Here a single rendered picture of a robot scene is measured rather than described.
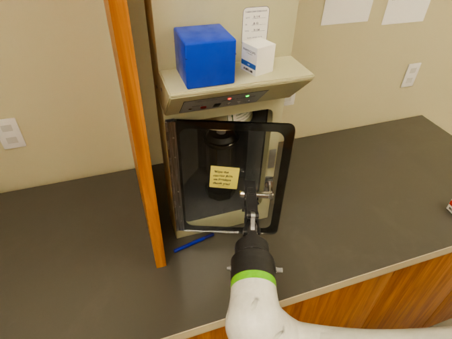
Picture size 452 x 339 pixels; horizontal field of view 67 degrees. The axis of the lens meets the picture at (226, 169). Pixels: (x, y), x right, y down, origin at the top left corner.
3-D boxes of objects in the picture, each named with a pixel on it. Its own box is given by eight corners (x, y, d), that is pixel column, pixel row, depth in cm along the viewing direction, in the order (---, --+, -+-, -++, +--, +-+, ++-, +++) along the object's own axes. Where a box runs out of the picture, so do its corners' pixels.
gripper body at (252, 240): (267, 271, 77) (265, 238, 84) (272, 247, 72) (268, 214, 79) (234, 270, 77) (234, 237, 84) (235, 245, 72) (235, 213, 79)
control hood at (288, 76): (161, 111, 80) (157, 70, 74) (286, 93, 89) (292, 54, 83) (171, 137, 72) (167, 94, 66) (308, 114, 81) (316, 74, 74)
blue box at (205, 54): (175, 69, 75) (173, 26, 69) (219, 64, 77) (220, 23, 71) (187, 90, 67) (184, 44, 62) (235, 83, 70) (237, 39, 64)
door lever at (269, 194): (239, 186, 94) (239, 179, 92) (274, 187, 94) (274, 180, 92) (239, 200, 90) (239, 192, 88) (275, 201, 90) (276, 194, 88)
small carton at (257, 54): (240, 68, 76) (241, 41, 72) (257, 63, 78) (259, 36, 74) (255, 77, 73) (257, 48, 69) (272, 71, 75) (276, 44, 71)
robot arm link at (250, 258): (227, 268, 67) (225, 294, 73) (286, 270, 67) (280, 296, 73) (227, 243, 72) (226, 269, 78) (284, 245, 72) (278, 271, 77)
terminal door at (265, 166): (179, 229, 107) (168, 118, 82) (276, 233, 107) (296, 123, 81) (178, 231, 107) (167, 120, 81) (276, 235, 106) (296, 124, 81)
